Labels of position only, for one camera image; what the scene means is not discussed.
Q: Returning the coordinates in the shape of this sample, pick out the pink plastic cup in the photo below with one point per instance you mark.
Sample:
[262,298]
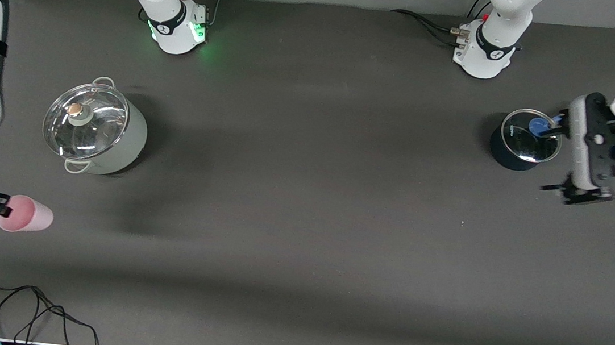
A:
[31,218]

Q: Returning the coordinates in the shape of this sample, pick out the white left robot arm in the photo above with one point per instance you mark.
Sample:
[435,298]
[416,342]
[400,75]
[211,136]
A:
[491,60]

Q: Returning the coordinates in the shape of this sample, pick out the glass lid with blue knob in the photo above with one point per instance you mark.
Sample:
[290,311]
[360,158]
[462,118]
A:
[522,141]

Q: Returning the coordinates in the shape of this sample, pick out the dark blue saucepan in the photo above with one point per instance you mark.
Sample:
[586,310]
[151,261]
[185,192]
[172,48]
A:
[506,157]

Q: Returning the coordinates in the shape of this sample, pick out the glass lid with wooden knob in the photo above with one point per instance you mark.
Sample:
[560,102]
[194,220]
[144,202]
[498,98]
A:
[96,126]

